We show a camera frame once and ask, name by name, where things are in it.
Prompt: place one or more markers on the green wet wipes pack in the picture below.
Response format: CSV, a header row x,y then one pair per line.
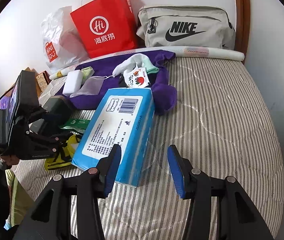
x,y
75,124

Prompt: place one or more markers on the rolled patterned mat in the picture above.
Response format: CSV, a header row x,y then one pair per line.
x,y
183,51

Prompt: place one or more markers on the red Haidilao paper bag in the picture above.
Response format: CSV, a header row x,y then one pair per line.
x,y
106,26

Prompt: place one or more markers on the fruit print small pouch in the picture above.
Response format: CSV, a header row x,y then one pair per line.
x,y
137,78

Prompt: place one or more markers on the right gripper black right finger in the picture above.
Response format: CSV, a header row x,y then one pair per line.
x,y
237,215

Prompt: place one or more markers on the brown patterned box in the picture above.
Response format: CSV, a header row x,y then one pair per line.
x,y
43,80

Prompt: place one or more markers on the white mesh bag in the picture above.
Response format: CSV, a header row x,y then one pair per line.
x,y
92,86

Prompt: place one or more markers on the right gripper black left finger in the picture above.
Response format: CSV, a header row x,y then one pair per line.
x,y
67,208

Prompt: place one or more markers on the blue tissue box pack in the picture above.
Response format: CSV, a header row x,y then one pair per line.
x,y
124,117

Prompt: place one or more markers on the purple towel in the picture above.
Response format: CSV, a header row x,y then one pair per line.
x,y
164,95

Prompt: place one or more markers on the white Miniso plastic bag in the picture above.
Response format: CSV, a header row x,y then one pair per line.
x,y
62,44

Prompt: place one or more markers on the striped quilted mattress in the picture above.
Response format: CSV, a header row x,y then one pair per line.
x,y
221,123

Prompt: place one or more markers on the yellow mesh pouch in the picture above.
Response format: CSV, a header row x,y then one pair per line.
x,y
65,156

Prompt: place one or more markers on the black phone on gripper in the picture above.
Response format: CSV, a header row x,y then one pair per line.
x,y
24,98

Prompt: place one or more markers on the grey Nike pouch bag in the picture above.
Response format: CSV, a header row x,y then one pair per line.
x,y
196,26

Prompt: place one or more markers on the dark green tin box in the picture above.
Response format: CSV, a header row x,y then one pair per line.
x,y
58,110

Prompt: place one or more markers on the green tea tissue pack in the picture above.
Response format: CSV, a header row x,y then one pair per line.
x,y
86,73

